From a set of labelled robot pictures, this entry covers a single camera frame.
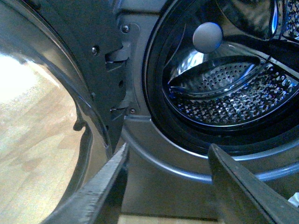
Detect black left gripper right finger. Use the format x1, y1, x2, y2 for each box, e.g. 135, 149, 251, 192
208, 144, 299, 224

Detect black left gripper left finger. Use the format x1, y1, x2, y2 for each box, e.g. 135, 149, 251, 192
43, 143, 128, 224

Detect washing machine door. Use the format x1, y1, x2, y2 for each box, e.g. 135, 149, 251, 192
0, 0, 129, 224

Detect grey front-load washing machine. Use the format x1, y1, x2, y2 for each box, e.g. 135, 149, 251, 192
114, 0, 299, 219

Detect grey ball in drum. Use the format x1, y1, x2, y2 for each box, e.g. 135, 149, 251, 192
192, 22, 223, 54

